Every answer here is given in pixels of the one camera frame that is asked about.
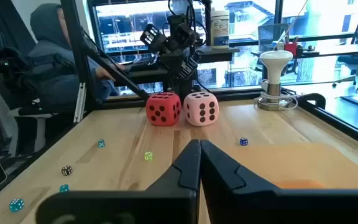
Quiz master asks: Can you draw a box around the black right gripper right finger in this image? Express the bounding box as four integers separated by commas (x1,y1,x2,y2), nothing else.
200,139,358,224

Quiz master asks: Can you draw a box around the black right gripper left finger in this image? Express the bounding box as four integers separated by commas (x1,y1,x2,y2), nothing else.
35,139,202,224

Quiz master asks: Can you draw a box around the large pink foam die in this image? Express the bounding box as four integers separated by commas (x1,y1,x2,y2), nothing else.
183,91,220,127

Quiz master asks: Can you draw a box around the large red foam die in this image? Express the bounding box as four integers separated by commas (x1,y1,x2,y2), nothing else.
145,91,182,127

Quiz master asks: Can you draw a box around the white aluminium bar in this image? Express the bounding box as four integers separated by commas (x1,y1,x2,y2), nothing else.
73,82,87,124

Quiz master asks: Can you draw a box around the person's hand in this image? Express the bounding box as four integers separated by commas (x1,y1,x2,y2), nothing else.
95,65,117,82

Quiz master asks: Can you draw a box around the white bulb lamp metal base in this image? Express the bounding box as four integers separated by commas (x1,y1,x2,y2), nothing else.
256,50,295,111

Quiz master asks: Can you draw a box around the red pen cup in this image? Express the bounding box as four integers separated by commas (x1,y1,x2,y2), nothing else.
283,42,298,57

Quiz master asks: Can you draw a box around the white plastic canister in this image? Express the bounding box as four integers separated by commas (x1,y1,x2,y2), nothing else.
210,9,230,49

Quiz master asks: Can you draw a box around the dark office swivel chair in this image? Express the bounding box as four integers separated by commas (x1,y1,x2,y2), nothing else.
332,18,358,93

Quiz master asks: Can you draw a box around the person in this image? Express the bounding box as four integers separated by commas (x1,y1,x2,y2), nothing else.
26,2,127,108

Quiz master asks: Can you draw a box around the white lamp cable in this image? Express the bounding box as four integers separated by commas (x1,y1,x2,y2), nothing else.
253,79,300,111

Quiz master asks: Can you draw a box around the black table edge frame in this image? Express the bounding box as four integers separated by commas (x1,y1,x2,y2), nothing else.
283,88,358,153

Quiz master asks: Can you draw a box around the black diagonal frame brace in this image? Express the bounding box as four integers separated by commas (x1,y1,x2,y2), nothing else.
81,27,151,102

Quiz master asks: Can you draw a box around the black frame post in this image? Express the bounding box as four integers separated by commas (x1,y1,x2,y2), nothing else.
60,0,96,111

